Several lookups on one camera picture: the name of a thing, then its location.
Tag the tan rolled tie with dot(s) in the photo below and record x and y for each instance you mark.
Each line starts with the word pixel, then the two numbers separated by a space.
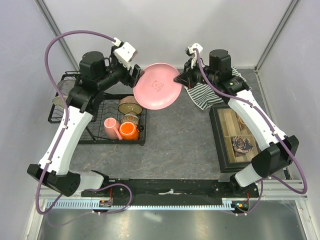
pixel 241 123

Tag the speckled grey plate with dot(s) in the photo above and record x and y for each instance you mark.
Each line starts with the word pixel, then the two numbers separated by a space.
pixel 59 102

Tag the pink plate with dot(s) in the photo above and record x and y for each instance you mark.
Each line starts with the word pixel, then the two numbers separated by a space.
pixel 156 89

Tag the striped towel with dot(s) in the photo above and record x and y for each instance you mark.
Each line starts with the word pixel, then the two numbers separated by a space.
pixel 203 96

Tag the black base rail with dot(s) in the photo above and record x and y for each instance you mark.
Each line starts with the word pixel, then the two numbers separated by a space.
pixel 182 192

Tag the clear glass plate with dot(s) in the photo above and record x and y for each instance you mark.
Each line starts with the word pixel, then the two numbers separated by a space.
pixel 66 85

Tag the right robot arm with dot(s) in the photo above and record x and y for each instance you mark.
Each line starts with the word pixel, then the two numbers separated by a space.
pixel 277 150

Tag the floral rolled tie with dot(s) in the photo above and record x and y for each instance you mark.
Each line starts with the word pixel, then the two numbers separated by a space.
pixel 241 146

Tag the black glass-lid display box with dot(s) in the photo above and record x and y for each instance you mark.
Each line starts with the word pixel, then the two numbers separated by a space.
pixel 224 127

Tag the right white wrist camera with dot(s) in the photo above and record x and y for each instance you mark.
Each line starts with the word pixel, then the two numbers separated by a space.
pixel 194 51

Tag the white cable duct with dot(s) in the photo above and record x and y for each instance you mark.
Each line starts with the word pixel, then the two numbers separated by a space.
pixel 87 204

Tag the orange mug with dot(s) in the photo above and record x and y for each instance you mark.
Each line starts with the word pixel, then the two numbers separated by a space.
pixel 130 131

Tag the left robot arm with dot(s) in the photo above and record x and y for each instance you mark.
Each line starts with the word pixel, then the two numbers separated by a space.
pixel 97 74

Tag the patterned small bowl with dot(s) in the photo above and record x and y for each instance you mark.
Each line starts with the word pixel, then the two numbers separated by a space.
pixel 130 117

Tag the brown bowl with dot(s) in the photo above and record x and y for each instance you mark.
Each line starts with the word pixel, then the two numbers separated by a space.
pixel 129 105

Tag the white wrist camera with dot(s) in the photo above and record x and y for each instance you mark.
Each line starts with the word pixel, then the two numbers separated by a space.
pixel 124 52
pixel 194 51

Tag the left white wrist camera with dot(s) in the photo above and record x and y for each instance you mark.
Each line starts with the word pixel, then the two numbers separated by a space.
pixel 124 52

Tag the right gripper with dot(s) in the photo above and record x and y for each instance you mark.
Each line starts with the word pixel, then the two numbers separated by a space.
pixel 187 77

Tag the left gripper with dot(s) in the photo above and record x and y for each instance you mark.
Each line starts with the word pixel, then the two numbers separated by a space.
pixel 129 79

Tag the pink mug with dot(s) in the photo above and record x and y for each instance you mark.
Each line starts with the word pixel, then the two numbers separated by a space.
pixel 111 128

